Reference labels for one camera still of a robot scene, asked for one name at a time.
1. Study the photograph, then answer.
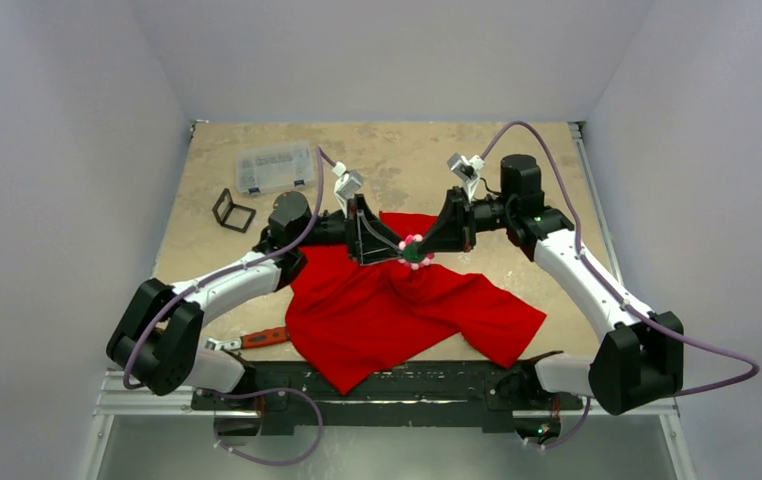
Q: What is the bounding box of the pink flower brooch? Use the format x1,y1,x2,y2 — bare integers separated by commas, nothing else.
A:
398,234,434,270

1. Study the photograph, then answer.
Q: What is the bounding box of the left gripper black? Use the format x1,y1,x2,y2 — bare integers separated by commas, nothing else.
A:
294,195,404,265

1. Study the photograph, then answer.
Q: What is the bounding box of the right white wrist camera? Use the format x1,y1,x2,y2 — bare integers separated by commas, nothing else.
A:
447,153,484,200

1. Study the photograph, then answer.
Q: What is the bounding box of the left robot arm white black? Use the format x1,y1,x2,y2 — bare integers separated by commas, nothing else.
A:
106,191,405,409

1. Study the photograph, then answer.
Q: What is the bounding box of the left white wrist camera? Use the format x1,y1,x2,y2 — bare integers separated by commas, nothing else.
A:
332,162,364,216

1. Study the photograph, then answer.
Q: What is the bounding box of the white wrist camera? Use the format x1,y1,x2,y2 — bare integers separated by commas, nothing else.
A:
332,162,364,216
447,153,484,200

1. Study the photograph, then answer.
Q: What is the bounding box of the red handled adjustable wrench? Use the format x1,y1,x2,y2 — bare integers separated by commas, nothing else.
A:
204,327,290,352

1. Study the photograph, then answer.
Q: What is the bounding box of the red t-shirt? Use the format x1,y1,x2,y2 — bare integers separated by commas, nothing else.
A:
285,245,546,394

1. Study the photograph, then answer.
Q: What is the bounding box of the clear plastic organizer box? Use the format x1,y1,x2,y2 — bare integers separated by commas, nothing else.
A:
235,140,317,196

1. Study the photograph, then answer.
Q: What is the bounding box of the black square frame stand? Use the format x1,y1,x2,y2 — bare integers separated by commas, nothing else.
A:
211,188,257,233

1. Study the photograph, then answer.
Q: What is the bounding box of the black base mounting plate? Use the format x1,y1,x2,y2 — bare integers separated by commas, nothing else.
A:
192,360,584,441

